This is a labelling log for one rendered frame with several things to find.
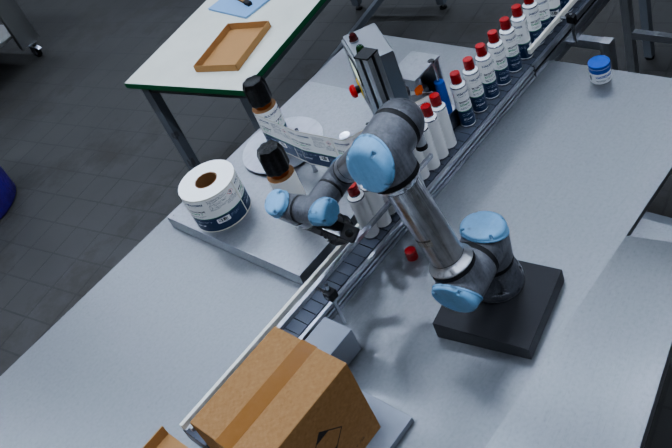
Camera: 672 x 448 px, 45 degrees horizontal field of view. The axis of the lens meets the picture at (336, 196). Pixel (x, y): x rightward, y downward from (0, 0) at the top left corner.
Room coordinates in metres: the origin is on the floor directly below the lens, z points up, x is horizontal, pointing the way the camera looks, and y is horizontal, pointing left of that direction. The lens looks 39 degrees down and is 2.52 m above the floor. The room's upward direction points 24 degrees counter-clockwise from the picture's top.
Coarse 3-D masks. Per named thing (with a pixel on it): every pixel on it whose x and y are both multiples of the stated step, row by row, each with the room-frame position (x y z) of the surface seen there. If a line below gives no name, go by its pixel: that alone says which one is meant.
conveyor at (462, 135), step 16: (512, 80) 2.21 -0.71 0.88; (464, 128) 2.08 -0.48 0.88; (448, 160) 1.97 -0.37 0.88; (432, 176) 1.93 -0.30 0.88; (368, 240) 1.78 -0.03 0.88; (352, 256) 1.74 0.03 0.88; (336, 272) 1.71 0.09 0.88; (352, 272) 1.68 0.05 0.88; (336, 288) 1.65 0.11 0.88; (320, 304) 1.62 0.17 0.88; (304, 320) 1.59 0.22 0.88; (192, 432) 1.39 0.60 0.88
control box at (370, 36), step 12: (372, 24) 1.89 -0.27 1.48; (348, 36) 1.89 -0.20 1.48; (360, 36) 1.86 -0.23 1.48; (372, 36) 1.83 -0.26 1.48; (348, 48) 1.84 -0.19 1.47; (384, 48) 1.76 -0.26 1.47; (384, 60) 1.73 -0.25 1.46; (396, 60) 1.73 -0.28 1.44; (396, 72) 1.73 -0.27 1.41; (396, 84) 1.73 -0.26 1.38; (396, 96) 1.73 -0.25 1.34; (408, 96) 1.73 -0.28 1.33; (372, 108) 1.74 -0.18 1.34
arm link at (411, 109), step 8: (384, 104) 1.47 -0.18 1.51; (392, 104) 1.46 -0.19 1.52; (400, 104) 1.45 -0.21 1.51; (408, 104) 1.45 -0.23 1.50; (416, 104) 1.47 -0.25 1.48; (408, 112) 1.42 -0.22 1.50; (416, 112) 1.43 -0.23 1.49; (416, 120) 1.41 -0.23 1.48; (424, 120) 1.44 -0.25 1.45; (344, 152) 1.66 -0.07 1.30; (336, 160) 1.69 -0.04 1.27; (344, 160) 1.63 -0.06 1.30; (328, 168) 1.71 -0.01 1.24; (336, 168) 1.66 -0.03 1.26; (344, 168) 1.63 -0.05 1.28; (328, 176) 1.68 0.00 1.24; (336, 176) 1.66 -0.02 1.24; (344, 176) 1.63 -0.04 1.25; (336, 184) 1.65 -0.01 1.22; (344, 184) 1.65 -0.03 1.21; (344, 192) 1.65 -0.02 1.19
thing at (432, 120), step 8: (424, 104) 2.01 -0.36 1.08; (424, 112) 1.99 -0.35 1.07; (432, 112) 1.99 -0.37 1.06; (432, 120) 1.98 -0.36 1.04; (432, 128) 1.98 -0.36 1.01; (440, 128) 1.99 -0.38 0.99; (432, 136) 1.98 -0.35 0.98; (440, 136) 1.98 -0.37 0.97; (440, 144) 1.98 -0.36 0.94; (440, 152) 1.98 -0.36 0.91; (448, 152) 1.99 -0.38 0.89; (440, 160) 1.98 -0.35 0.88
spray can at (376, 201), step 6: (360, 186) 1.83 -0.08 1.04; (366, 192) 1.80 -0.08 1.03; (372, 192) 1.80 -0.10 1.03; (366, 198) 1.81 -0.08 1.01; (372, 198) 1.80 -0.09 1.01; (378, 198) 1.80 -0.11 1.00; (372, 204) 1.80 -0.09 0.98; (378, 204) 1.80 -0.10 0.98; (372, 210) 1.81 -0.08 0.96; (378, 210) 1.80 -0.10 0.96; (384, 216) 1.80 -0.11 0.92; (390, 216) 1.82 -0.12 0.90; (378, 222) 1.80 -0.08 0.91; (384, 222) 1.80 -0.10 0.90; (390, 222) 1.80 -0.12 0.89
